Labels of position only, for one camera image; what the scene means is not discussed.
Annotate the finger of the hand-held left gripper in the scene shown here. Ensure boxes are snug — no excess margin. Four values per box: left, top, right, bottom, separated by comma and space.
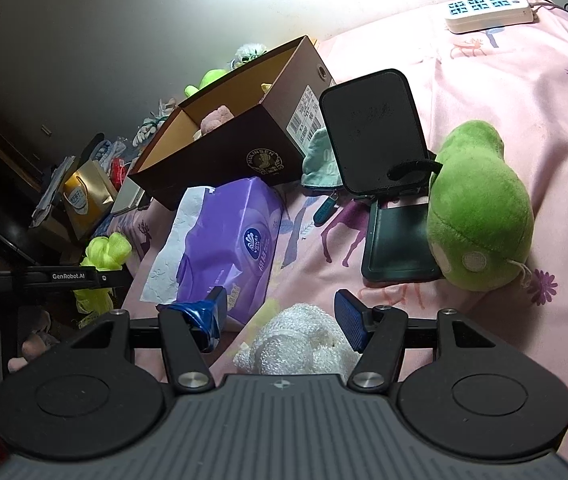
98, 270, 134, 289

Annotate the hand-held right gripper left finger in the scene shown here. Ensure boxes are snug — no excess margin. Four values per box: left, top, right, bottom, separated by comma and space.
71, 285, 229, 394

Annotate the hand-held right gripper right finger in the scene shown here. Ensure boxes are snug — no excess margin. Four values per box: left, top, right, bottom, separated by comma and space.
334, 288, 500, 392

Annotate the neon yellow plush toy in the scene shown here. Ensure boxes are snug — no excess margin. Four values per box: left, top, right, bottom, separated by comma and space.
72, 232, 134, 316

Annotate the white fluffy plush toy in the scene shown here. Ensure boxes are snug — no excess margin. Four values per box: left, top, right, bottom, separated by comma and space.
233, 302, 361, 376

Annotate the brown cardboard shoe box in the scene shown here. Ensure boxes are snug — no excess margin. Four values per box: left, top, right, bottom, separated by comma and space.
126, 35, 337, 211

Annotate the teal cloth hat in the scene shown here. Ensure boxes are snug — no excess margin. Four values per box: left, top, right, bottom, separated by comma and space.
301, 127, 345, 189

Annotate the large green plush toy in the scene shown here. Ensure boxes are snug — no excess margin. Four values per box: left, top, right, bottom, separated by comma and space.
426, 120, 535, 292

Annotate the pink plush bear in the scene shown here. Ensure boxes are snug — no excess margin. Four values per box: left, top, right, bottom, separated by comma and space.
200, 105, 237, 136

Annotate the person's left hand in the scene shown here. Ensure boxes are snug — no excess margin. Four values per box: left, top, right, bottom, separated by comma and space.
0, 310, 59, 376

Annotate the gold paper bag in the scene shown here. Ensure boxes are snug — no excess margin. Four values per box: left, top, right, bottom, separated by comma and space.
62, 160, 117, 241

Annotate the purple tissue pack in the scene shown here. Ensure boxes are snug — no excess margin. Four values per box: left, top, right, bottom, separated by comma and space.
141, 177, 285, 334

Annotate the teal key fob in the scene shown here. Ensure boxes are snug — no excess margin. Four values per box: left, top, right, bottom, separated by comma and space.
312, 191, 340, 226

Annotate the blue white plastic package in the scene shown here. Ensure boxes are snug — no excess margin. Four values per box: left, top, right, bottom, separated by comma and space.
91, 137, 127, 166

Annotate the white plush with green ribbon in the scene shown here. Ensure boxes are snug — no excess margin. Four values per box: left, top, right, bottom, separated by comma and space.
132, 97, 177, 147

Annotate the black folding phone stand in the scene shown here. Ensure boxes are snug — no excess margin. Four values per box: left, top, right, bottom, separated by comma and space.
319, 68, 445, 287

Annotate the small green plush toy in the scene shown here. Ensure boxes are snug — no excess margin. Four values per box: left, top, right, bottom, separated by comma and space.
185, 69, 225, 99

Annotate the white furry doll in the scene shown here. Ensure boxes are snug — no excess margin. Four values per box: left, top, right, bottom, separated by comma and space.
231, 42, 269, 67

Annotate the pink printed bedsheet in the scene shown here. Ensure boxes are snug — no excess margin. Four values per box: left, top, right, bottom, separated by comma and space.
94, 0, 568, 461

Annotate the white power strip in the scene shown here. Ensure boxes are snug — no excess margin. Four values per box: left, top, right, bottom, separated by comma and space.
445, 0, 536, 35

